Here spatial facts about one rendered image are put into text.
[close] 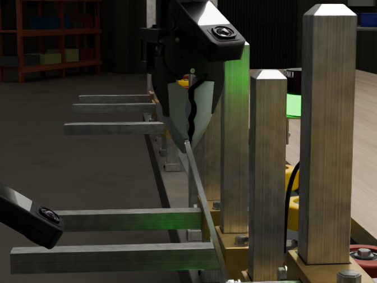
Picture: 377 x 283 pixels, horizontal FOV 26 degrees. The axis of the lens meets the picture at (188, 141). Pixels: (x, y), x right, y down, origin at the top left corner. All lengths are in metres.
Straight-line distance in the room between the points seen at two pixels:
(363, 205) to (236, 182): 0.18
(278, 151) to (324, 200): 0.25
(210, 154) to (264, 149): 0.51
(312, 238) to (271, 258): 0.27
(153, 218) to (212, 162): 0.14
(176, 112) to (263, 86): 0.14
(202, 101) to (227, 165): 0.18
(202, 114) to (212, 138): 0.40
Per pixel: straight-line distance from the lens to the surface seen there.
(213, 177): 1.41
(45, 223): 0.86
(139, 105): 2.85
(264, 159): 0.90
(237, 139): 1.15
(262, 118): 0.89
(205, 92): 0.99
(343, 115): 0.65
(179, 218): 1.38
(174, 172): 2.40
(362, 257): 0.92
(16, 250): 1.15
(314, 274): 0.65
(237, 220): 1.17
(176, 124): 0.98
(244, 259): 1.11
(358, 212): 1.14
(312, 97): 0.64
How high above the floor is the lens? 1.17
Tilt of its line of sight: 9 degrees down
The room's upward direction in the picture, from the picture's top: straight up
